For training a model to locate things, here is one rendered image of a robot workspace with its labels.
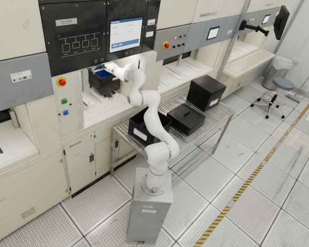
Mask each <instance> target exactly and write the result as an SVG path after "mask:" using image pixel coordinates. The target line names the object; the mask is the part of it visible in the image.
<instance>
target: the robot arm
mask: <svg viewBox="0 0 309 247"><path fill-rule="evenodd" d="M102 68H104V69H105V70H106V71H108V72H109V73H112V74H113V75H115V76H116V77H117V78H119V79H120V80H122V81H123V82H124V83H128V82H129V81H133V86H132V88H131V90H130V91H129V93H128V97H127V100H128V103H129V104H130V105H131V106H141V105H148V106H149V108H148V110H147V111H146V112H145V114H144V122H145V125H146V127H147V130H148V131H149V132H150V133H151V134H152V135H153V136H155V137H157V138H158V139H160V140H161V142H159V143H155V144H151V145H148V146H147V147H146V148H145V149H144V152H143V155H144V158H145V160H146V161H147V162H148V164H149V165H150V166H149V171H148V174H146V175H144V176H143V178H142V180H141V187H142V189H143V190H144V191H145V192H146V193H147V194H149V195H152V196H158V195H161V194H162V193H163V192H164V191H165V190H166V186H167V184H166V180H165V179H164V177H165V174H166V171H167V167H168V164H167V161H166V160H169V159H173V158H175V157H177V156H178V154H179V152H180V148H179V145H178V143H177V142H176V141H175V139H174V138H173V137H172V136H171V135H170V134H169V133H167V132H166V130H165V129H164V128H163V126H162V124H161V122H160V119H159V116H158V113H157V109H158V105H159V103H160V99H161V98H160V94H159V92H158V91H156V90H143V91H139V89H140V88H141V87H142V86H143V85H144V84H145V82H146V75H145V73H144V71H143V70H142V69H137V68H136V67H135V66H134V65H133V64H132V63H128V64H126V65H125V66H124V67H123V68H120V67H119V66H118V65H116V64H115V63H113V62H110V63H107V64H103V65H102Z"/></svg>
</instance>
